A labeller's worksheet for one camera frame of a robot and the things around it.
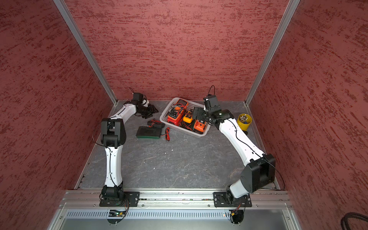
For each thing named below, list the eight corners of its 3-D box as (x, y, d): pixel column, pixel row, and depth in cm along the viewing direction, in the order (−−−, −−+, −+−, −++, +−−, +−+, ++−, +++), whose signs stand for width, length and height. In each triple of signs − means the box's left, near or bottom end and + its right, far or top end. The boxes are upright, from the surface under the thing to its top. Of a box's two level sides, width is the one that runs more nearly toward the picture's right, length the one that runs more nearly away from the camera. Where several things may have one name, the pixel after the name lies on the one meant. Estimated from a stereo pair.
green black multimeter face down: (136, 138, 99) (135, 136, 97) (138, 128, 105) (137, 126, 102) (160, 138, 99) (160, 136, 97) (162, 128, 105) (161, 126, 102)
